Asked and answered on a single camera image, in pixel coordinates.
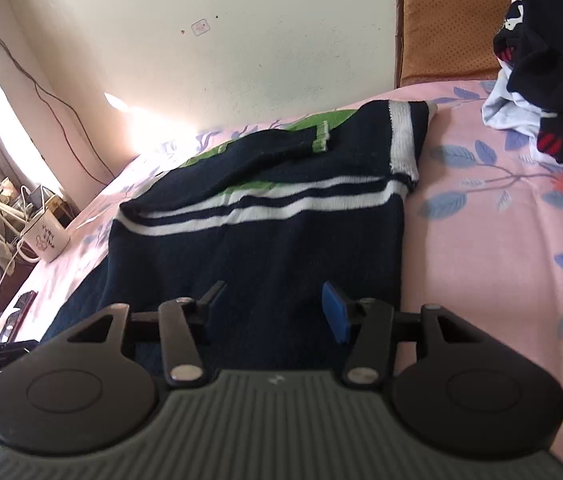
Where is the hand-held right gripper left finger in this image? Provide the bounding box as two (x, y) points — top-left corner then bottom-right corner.
(64, 280), (228, 389)

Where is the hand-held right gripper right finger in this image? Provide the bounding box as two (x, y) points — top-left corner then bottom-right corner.
(321, 281), (485, 389)

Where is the navy striped knit sweater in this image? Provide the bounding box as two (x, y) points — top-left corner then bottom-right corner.
(39, 100), (438, 373)

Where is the pile of dark clothes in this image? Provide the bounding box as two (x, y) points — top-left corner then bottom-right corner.
(492, 0), (563, 178)

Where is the dark flat device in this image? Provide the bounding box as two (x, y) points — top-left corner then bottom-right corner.
(0, 291), (37, 345)

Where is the white mug with print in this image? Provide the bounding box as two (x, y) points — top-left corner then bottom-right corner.
(16, 207), (71, 264)

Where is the grey charger plug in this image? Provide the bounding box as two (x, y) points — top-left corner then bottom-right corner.
(24, 185), (58, 213)

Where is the pink floral bed sheet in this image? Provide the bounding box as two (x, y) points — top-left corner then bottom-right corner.
(0, 77), (563, 480)

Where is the pale blue white garment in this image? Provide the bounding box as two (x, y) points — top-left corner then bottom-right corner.
(481, 59), (557, 141)

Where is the orange cushioned headboard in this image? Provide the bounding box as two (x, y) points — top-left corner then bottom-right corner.
(394, 0), (562, 90)

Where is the white charger cable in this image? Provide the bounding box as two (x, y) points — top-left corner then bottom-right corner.
(0, 185), (37, 333)

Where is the dark wall cable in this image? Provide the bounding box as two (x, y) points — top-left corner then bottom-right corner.
(0, 0), (115, 183)

